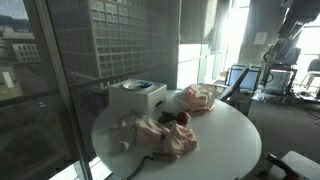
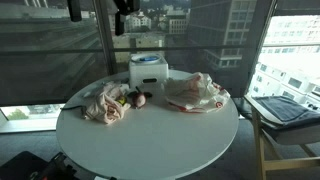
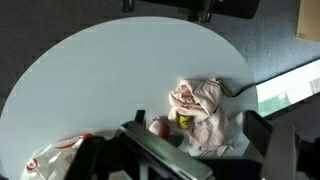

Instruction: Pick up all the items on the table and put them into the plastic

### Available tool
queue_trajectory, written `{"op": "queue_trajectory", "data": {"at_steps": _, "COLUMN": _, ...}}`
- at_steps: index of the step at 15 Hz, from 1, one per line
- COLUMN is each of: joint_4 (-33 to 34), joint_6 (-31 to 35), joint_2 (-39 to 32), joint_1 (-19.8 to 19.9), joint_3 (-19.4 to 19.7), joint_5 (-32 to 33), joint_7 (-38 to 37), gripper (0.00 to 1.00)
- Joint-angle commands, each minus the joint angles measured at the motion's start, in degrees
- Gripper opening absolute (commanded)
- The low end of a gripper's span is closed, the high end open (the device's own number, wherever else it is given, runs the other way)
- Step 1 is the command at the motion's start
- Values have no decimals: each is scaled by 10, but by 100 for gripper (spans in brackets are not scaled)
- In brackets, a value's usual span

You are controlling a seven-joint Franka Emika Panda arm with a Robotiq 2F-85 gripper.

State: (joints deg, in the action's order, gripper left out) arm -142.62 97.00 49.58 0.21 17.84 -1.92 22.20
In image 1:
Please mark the white towel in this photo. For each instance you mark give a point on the white towel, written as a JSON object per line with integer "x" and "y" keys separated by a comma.
{"x": 123, "y": 133}

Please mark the red white plush toy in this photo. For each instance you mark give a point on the red white plush toy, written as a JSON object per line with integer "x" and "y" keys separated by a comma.
{"x": 183, "y": 118}

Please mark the equipment cart with monitor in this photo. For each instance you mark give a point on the equipment cart with monitor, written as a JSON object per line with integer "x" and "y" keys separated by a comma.
{"x": 279, "y": 72}

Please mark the pink cloth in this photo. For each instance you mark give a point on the pink cloth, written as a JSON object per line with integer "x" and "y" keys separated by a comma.
{"x": 174, "y": 141}

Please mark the office chair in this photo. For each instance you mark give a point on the office chair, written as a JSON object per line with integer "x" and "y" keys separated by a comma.
{"x": 313, "y": 71}

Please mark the white stand platform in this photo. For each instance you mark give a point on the white stand platform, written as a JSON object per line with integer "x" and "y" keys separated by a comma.
{"x": 305, "y": 167}

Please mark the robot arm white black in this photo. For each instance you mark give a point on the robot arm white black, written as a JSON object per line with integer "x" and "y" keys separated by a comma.
{"x": 301, "y": 12}

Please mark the paper sign on wall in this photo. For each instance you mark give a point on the paper sign on wall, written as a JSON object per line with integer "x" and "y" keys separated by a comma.
{"x": 260, "y": 38}

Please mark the dark green toy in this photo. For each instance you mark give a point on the dark green toy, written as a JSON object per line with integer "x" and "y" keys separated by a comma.
{"x": 166, "y": 117}

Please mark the blue white bowl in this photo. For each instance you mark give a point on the blue white bowl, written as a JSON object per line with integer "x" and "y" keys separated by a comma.
{"x": 137, "y": 85}

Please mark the wooden armchair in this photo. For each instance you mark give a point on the wooden armchair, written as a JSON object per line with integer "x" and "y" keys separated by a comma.
{"x": 240, "y": 86}

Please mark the white box appliance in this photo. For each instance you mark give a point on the white box appliance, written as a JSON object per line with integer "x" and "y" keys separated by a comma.
{"x": 144, "y": 101}

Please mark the red black tool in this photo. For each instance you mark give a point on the red black tool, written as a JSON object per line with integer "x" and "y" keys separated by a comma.
{"x": 290, "y": 174}

